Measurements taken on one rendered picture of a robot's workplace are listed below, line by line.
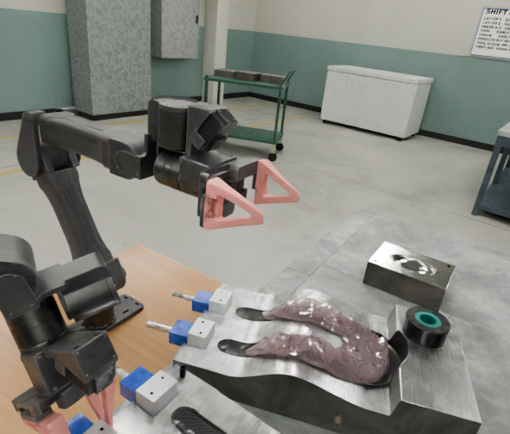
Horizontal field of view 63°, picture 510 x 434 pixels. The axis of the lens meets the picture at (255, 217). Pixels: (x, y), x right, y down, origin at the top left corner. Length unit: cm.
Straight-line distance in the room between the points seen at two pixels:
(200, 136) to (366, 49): 746
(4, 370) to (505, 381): 97
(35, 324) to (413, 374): 58
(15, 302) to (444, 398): 62
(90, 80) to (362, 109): 407
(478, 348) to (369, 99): 613
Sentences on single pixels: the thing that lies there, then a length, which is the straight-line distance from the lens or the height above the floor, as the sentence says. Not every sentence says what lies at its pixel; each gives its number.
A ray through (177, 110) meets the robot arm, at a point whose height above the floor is 130.
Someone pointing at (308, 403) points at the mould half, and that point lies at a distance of 76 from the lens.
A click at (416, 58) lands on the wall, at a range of 767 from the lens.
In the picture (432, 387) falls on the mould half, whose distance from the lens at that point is 77.
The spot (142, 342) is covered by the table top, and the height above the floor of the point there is 80.
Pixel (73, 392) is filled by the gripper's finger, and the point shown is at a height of 99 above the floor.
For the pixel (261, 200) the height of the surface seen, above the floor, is 117.
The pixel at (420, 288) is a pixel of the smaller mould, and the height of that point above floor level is 85.
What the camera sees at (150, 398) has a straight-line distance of 66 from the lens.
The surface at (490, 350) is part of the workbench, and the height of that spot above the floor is 80.
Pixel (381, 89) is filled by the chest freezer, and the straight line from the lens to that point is 694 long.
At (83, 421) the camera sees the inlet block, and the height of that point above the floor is 90.
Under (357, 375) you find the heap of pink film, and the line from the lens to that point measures 78.
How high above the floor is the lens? 141
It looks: 25 degrees down
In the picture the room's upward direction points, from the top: 6 degrees clockwise
